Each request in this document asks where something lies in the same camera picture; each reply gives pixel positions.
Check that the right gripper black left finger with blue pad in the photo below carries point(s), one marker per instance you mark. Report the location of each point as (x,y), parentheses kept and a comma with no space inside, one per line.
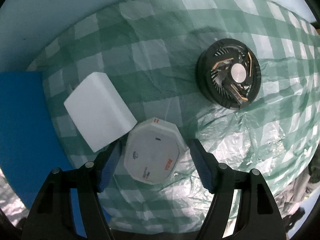
(51,215)

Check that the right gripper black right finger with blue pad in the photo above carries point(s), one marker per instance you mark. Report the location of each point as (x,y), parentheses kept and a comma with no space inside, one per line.
(258,215)

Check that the white octagonal adapter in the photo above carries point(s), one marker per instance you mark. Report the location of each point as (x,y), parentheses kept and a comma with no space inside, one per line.
(153,149)

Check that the white charger block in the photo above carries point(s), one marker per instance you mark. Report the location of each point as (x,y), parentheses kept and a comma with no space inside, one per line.
(99,112)

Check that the blue cardboard box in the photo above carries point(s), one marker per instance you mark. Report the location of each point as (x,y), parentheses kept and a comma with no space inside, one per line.
(29,145)

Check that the green checkered tablecloth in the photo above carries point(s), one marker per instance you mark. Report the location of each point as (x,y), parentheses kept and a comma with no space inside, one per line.
(149,50)

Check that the black round cooling fan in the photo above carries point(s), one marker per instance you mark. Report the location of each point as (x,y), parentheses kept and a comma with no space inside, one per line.
(228,74)

